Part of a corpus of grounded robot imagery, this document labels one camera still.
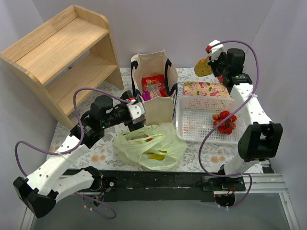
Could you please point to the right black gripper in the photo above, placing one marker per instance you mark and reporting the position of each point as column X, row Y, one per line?
column 216, row 66

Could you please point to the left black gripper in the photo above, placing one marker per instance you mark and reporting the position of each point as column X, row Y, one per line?
column 134, row 123

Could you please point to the slice of brown bread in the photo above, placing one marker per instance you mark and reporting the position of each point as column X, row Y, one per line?
column 202, row 68

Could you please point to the purple snack packet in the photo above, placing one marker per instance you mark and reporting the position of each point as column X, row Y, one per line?
column 146, row 96

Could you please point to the light green plastic bag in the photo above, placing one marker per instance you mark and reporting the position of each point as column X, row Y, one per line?
column 131, row 147

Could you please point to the beige canvas tote bag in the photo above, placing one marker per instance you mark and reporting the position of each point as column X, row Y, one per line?
column 159, row 109

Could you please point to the yellow bell pepper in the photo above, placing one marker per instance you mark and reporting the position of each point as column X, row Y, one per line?
column 156, row 156

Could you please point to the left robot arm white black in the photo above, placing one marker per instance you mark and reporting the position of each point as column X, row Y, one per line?
column 42, row 189

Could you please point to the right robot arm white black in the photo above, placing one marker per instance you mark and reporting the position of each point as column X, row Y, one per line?
column 261, row 139

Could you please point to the floral table mat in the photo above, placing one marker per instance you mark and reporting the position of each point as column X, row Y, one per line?
column 102, row 156

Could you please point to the floral rectangular tray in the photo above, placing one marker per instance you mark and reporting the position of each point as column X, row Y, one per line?
column 194, row 88

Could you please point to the red snack packet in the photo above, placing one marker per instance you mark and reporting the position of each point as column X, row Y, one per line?
column 158, row 80

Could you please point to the white plastic basket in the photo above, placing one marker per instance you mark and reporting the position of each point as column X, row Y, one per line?
column 194, row 119

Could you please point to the wooden two-tier shelf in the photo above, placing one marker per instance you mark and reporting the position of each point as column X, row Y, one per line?
column 64, row 57

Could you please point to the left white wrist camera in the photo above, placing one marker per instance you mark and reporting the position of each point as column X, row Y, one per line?
column 136, row 109

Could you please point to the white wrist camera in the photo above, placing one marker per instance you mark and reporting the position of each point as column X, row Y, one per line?
column 136, row 109
column 215, row 48

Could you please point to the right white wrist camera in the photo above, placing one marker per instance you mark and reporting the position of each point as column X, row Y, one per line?
column 215, row 48

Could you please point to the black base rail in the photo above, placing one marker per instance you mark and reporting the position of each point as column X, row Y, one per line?
column 155, row 186

